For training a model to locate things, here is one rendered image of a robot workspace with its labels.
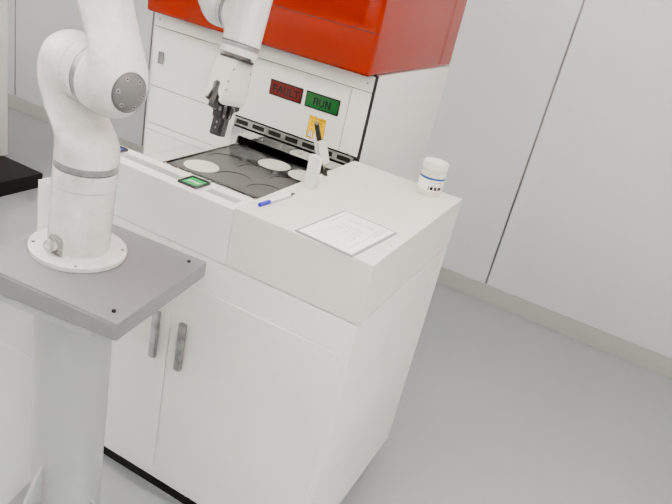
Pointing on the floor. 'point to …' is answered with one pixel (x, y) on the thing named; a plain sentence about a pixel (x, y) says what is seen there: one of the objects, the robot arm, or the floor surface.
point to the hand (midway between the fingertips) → (219, 126)
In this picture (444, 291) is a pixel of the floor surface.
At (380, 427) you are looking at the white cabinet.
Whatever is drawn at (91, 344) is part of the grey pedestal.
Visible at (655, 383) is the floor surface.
